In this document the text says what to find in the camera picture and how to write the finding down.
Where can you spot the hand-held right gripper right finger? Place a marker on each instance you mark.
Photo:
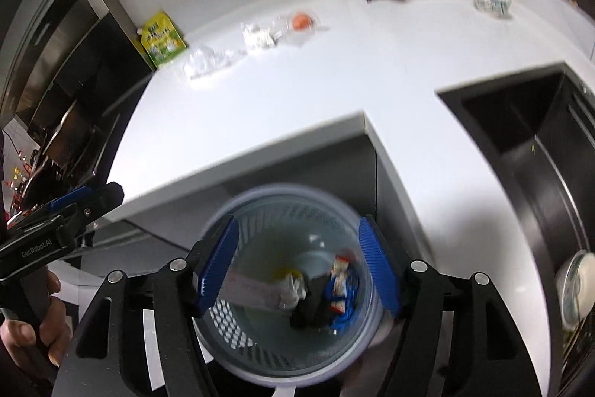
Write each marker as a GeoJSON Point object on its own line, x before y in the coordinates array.
{"type": "Point", "coordinates": [379, 266]}

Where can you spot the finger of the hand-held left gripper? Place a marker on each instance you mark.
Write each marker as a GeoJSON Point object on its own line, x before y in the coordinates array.
{"type": "Point", "coordinates": [69, 198]}
{"type": "Point", "coordinates": [104, 199]}

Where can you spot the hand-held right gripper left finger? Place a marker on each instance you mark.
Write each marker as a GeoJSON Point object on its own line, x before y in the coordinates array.
{"type": "Point", "coordinates": [218, 266]}

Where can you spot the colourful snack wrapper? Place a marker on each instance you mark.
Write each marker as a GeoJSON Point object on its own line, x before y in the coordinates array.
{"type": "Point", "coordinates": [341, 285]}

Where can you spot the pink printed receipt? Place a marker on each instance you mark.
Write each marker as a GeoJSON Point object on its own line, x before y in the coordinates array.
{"type": "Point", "coordinates": [253, 292]}

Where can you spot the yellow plastic lid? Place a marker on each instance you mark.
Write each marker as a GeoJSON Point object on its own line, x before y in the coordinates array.
{"type": "Point", "coordinates": [288, 280]}

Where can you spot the dark grey cloth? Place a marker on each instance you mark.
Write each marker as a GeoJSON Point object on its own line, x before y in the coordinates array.
{"type": "Point", "coordinates": [311, 308]}

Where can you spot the grey perforated plastic basket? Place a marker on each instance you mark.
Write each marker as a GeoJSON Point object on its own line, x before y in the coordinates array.
{"type": "Point", "coordinates": [260, 346]}

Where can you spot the person's left hand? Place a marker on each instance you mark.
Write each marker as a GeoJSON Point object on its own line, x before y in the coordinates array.
{"type": "Point", "coordinates": [53, 318]}

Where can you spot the steel wok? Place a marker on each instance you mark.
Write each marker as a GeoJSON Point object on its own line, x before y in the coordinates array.
{"type": "Point", "coordinates": [65, 141]}

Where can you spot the dark base cabinet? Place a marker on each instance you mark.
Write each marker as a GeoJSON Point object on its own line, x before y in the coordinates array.
{"type": "Point", "coordinates": [297, 164]}

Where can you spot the black steel range hood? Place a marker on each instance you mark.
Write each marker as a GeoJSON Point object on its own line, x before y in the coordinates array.
{"type": "Point", "coordinates": [74, 53]}

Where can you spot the clear plastic bag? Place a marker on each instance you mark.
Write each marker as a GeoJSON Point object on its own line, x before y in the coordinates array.
{"type": "Point", "coordinates": [204, 64]}

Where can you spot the yellow green seasoning pouch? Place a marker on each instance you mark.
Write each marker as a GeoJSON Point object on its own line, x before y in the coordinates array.
{"type": "Point", "coordinates": [162, 39]}

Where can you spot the black kitchen sink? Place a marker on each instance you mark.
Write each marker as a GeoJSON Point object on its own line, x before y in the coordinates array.
{"type": "Point", "coordinates": [511, 122]}

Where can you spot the crumpled white paper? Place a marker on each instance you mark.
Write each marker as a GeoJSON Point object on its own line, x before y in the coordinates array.
{"type": "Point", "coordinates": [256, 36]}

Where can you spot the clear cup with orange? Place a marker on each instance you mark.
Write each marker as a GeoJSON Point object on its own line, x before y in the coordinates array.
{"type": "Point", "coordinates": [301, 25]}

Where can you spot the white patterned bowl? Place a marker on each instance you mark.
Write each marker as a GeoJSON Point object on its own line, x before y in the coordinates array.
{"type": "Point", "coordinates": [490, 1]}

